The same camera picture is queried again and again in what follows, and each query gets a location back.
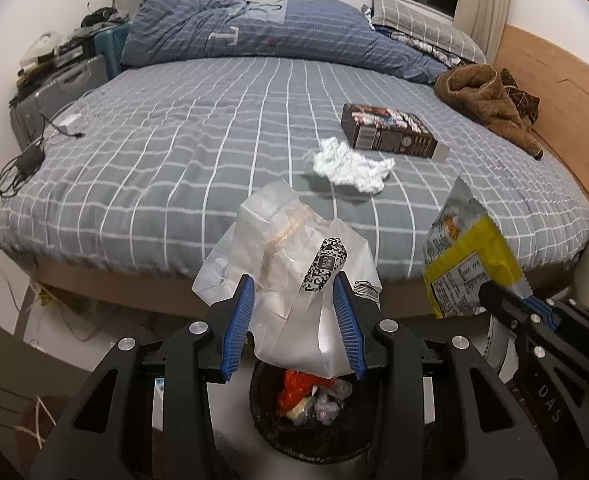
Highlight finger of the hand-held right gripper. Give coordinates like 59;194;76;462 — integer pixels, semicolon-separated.
525;296;589;392
479;282;560;346

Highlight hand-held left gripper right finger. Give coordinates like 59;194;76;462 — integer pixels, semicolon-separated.
332;272;575;480

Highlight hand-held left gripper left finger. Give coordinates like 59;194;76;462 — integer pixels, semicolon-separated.
28;275;256;480

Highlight yellow snack packet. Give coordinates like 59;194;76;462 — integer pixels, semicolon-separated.
423;175;532;321

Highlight white plastic bag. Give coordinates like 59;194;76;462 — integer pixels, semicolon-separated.
192;178;382;380

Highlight black white patterned wrapper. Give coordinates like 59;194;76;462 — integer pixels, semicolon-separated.
301;236;350;294

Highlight red plastic packet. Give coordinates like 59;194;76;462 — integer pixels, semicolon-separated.
276;369;336;417

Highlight black trash bin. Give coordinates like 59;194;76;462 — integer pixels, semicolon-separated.
248;357;391;462

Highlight crumpled white paper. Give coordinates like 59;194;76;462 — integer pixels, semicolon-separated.
313;137;396;194

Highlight bed with grey checked cover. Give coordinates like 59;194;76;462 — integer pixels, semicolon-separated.
0;55;589;282

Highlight brown printed box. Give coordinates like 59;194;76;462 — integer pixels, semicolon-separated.
341;103;449;162

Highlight brown clothing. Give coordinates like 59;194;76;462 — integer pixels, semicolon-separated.
435;63;546;162

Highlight grey panel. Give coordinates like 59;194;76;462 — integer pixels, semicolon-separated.
0;305;98;413

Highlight wooden headboard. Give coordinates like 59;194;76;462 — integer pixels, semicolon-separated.
492;24;589;213

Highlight black power adapter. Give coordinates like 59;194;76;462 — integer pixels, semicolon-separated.
0;110;86;199

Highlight grey checked pillow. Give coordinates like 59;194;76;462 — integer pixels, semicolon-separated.
371;0;486;64

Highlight grey suitcase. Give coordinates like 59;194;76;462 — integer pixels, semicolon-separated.
8;55;111;147

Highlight blue striped quilt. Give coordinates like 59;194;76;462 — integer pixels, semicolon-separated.
119;0;451;85

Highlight beige curtain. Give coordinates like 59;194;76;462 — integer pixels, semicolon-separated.
453;0;516;63

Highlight teal plastic crate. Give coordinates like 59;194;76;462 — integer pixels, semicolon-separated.
93;22;133;82

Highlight wooden bed frame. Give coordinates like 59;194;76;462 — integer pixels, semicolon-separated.
30;252;583;320

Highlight white cables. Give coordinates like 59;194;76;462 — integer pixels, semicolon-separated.
4;275;108;343

